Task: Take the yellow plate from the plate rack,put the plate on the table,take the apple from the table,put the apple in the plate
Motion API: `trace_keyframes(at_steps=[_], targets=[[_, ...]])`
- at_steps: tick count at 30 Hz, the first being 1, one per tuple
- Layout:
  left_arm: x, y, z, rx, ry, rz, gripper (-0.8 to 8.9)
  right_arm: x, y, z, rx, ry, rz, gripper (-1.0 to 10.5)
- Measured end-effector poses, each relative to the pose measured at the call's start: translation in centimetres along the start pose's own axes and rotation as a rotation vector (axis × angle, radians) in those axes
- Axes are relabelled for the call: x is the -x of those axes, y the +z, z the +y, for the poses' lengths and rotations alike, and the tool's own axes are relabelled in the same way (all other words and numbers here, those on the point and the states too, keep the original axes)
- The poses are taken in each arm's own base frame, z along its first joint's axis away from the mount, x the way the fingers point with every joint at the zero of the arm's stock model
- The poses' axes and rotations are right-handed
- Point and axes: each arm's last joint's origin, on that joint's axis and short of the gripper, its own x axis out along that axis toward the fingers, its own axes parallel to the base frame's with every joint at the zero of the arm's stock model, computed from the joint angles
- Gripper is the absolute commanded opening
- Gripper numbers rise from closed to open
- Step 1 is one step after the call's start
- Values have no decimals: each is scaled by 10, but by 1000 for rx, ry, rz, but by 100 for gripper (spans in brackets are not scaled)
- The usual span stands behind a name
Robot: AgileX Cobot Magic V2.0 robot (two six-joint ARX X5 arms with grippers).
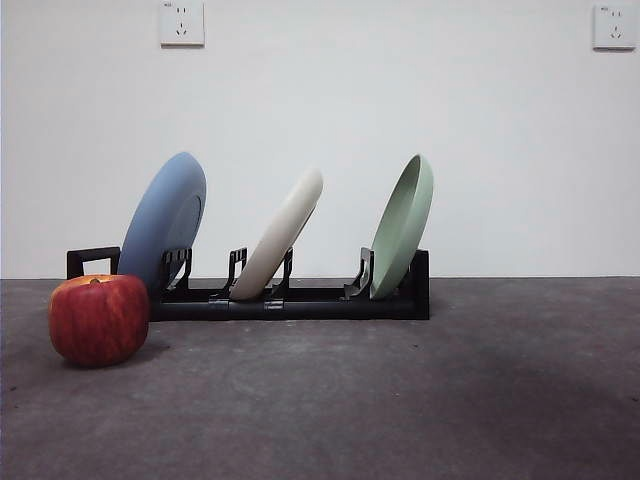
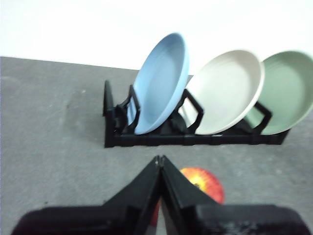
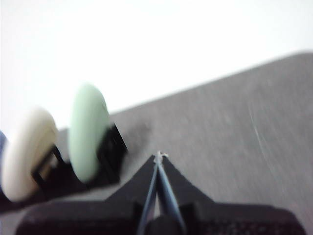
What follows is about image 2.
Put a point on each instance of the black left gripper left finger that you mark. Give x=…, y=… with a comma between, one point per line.
x=97, y=220

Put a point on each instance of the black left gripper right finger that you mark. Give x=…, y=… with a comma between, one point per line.
x=220, y=220

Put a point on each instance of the black plate rack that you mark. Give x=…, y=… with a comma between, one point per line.
x=171, y=142

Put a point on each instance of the red apple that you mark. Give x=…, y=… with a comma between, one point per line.
x=205, y=183

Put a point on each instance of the pale yellow plate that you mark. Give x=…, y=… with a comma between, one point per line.
x=225, y=93

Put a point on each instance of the green plate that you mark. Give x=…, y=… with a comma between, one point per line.
x=283, y=93

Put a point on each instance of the blue plate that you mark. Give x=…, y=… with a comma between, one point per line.
x=159, y=80

